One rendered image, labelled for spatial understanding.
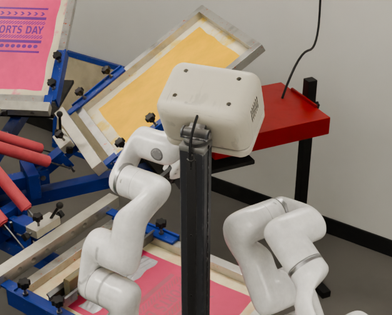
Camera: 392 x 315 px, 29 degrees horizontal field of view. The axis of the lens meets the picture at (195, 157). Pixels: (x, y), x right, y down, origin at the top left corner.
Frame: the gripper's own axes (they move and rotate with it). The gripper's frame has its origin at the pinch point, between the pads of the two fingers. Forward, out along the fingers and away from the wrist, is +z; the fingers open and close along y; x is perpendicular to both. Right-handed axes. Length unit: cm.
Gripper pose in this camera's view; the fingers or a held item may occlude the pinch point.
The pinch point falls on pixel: (172, 184)
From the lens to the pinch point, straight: 225.0
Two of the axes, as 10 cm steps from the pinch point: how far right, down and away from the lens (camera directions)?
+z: -3.6, 6.6, 6.6
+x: 5.4, 7.3, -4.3
